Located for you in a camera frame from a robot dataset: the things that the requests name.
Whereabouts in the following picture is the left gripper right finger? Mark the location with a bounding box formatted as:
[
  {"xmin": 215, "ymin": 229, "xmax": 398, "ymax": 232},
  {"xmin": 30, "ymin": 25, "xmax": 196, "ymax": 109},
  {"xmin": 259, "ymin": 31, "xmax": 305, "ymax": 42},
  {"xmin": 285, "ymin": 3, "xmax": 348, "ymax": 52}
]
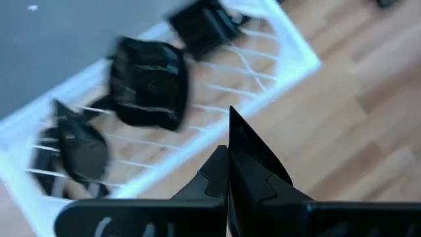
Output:
[{"xmin": 229, "ymin": 105, "xmax": 313, "ymax": 203}]

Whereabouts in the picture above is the black teardrop mini plate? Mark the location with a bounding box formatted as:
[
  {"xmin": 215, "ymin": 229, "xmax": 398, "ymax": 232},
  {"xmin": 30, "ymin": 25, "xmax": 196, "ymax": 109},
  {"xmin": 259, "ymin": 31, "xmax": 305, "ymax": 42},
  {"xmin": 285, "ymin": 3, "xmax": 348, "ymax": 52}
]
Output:
[{"xmin": 52, "ymin": 98, "xmax": 111, "ymax": 185}]

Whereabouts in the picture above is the white wire shelf rack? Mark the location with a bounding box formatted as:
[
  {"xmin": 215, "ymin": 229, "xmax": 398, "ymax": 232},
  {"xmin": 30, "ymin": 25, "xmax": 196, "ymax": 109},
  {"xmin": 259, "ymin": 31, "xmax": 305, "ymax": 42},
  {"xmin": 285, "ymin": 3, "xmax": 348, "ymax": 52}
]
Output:
[{"xmin": 0, "ymin": 0, "xmax": 322, "ymax": 237}]

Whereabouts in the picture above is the black square mini plate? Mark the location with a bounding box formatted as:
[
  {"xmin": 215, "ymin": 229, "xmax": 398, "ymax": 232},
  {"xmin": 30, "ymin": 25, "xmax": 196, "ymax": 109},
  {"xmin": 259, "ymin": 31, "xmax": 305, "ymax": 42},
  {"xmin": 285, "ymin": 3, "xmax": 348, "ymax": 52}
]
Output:
[
  {"xmin": 166, "ymin": 0, "xmax": 253, "ymax": 62},
  {"xmin": 107, "ymin": 35, "xmax": 191, "ymax": 133}
]

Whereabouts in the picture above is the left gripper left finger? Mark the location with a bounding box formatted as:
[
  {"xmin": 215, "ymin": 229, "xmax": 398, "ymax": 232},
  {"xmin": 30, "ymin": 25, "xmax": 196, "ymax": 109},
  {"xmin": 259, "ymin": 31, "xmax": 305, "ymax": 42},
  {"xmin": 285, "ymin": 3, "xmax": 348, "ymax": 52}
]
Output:
[{"xmin": 171, "ymin": 145, "xmax": 229, "ymax": 201}]

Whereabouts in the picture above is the black leaf-shaped mini plate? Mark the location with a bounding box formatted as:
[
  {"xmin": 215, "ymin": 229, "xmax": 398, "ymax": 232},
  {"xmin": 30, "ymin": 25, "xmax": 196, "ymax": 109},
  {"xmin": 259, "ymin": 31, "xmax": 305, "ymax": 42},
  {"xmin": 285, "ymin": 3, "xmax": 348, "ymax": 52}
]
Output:
[{"xmin": 29, "ymin": 126, "xmax": 112, "ymax": 200}]

